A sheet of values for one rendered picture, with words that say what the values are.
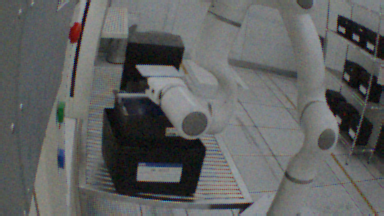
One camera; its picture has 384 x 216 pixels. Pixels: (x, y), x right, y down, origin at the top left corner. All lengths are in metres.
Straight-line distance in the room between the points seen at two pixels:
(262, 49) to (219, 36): 5.02
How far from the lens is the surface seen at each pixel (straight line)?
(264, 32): 5.96
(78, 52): 1.41
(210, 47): 1.00
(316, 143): 1.06
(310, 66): 1.05
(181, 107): 1.03
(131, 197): 1.29
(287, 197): 1.21
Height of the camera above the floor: 1.49
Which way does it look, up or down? 21 degrees down
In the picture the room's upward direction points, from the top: 11 degrees clockwise
